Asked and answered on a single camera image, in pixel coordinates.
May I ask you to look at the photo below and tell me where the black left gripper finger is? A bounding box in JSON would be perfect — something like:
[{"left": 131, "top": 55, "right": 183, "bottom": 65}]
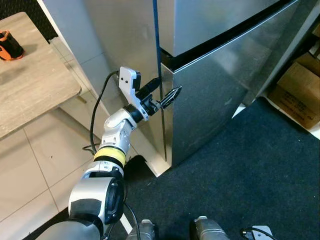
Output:
[
  {"left": 159, "top": 85, "right": 183, "bottom": 110},
  {"left": 137, "top": 76, "right": 162, "bottom": 100}
]

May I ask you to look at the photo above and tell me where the tall steel fridge door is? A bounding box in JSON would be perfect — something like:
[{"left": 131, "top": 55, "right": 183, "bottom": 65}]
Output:
[{"left": 160, "top": 0, "right": 320, "bottom": 169}]

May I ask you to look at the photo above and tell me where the grey steel fridge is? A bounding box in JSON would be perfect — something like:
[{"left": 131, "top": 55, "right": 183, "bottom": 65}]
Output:
[{"left": 37, "top": 0, "right": 320, "bottom": 179}]

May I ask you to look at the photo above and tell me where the short steel freezer door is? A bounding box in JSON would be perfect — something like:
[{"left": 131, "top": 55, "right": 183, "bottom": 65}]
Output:
[{"left": 152, "top": 0, "right": 299, "bottom": 58}]

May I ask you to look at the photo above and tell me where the large black carpet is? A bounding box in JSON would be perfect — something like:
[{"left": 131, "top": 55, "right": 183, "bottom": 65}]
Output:
[{"left": 22, "top": 97, "right": 320, "bottom": 240}]

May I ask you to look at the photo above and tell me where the light wooden table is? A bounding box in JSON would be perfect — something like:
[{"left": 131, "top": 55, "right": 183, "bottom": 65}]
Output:
[{"left": 0, "top": 11, "right": 82, "bottom": 141}]

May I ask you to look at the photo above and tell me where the long white strip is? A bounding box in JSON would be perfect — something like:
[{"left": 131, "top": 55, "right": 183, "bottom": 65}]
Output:
[{"left": 118, "top": 214, "right": 134, "bottom": 236}]

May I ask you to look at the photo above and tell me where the large closed cardboard box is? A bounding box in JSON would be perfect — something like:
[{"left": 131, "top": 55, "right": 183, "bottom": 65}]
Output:
[{"left": 266, "top": 61, "right": 320, "bottom": 131}]

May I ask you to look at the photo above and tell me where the open cardboard box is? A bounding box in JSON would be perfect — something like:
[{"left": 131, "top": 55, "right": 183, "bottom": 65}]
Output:
[{"left": 294, "top": 50, "right": 320, "bottom": 76}]

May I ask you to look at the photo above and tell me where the grey left robot leg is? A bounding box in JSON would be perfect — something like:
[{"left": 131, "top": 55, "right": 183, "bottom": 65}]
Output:
[{"left": 125, "top": 219, "right": 159, "bottom": 240}]

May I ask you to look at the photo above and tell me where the grey robot leg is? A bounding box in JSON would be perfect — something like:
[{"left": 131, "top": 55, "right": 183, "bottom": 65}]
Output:
[
  {"left": 190, "top": 216, "right": 232, "bottom": 240},
  {"left": 125, "top": 219, "right": 159, "bottom": 240}
]

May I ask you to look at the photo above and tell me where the grey right robot leg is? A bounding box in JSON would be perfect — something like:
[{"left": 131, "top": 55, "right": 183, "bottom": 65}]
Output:
[{"left": 190, "top": 216, "right": 232, "bottom": 240}]

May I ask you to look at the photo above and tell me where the orange black speaker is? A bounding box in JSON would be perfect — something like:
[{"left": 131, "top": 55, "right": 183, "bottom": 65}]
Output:
[{"left": 0, "top": 29, "right": 25, "bottom": 62}]

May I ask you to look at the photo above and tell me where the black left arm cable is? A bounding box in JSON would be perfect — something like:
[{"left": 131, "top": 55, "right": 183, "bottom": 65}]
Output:
[{"left": 82, "top": 70, "right": 142, "bottom": 240}]

